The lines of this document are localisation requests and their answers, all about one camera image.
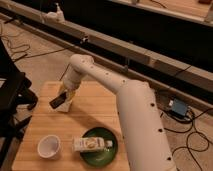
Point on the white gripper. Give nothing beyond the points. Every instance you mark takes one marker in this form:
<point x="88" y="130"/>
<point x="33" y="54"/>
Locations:
<point x="70" y="86"/>

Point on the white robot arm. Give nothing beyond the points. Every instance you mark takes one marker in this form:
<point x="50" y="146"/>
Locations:
<point x="145" y="139"/>

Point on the white sponge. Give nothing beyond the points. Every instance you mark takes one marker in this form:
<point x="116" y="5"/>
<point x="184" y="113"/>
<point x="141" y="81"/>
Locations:
<point x="64" y="107"/>

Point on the black chair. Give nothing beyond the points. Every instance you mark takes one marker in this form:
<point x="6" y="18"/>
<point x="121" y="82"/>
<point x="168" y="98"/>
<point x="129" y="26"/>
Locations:
<point x="13" y="92"/>

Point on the white milk carton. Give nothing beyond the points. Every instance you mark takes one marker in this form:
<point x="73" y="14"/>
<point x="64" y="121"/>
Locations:
<point x="91" y="144"/>

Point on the white paper cup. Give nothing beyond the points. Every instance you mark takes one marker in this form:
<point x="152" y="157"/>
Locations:
<point x="49" y="147"/>

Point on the green plate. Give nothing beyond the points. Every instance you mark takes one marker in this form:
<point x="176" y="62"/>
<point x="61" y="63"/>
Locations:
<point x="104" y="157"/>

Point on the blue power box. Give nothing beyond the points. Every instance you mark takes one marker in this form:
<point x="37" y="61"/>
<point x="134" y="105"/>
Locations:
<point x="178" y="108"/>

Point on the white object on rail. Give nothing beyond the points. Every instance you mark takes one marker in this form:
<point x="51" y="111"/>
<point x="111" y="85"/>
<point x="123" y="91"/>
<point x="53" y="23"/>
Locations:
<point x="58" y="15"/>

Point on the metal rail beam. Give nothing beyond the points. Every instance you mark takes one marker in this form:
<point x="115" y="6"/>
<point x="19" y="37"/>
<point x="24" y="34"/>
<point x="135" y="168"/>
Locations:
<point x="171" y="50"/>

